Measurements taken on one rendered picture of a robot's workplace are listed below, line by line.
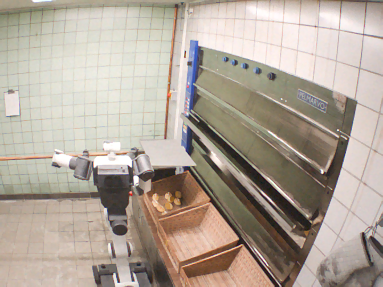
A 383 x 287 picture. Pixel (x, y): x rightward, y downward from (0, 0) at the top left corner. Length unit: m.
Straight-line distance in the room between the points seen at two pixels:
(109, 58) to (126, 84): 0.41
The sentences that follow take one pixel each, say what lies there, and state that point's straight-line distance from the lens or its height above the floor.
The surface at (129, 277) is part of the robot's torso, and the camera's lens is 2.55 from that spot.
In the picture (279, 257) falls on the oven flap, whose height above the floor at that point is 1.03.
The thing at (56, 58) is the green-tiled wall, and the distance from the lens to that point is 3.56.
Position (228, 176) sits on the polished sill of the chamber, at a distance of 2.37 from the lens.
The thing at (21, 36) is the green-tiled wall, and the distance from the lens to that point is 3.63.
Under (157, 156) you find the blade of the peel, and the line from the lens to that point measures 2.54.
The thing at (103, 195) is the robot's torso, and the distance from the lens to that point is 1.92.
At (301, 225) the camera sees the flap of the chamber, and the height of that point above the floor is 1.41.
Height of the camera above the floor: 2.27
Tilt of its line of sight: 22 degrees down
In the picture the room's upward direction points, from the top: 5 degrees clockwise
